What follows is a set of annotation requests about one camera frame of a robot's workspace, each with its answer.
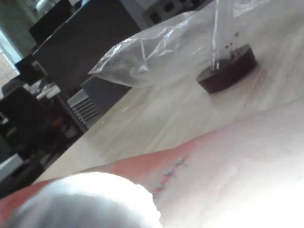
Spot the clear plastic bag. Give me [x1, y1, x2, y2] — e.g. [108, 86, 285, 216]
[88, 0, 304, 89]

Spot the blue stitching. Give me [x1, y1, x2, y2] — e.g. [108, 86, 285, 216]
[151, 156, 189, 196]

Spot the grey vented box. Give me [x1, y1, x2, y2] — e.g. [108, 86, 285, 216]
[67, 76, 133, 132]

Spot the dark cabinet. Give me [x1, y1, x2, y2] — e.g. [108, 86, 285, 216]
[28, 0, 143, 80]

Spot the tissue pad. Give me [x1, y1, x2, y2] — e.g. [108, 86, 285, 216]
[0, 104, 304, 228]

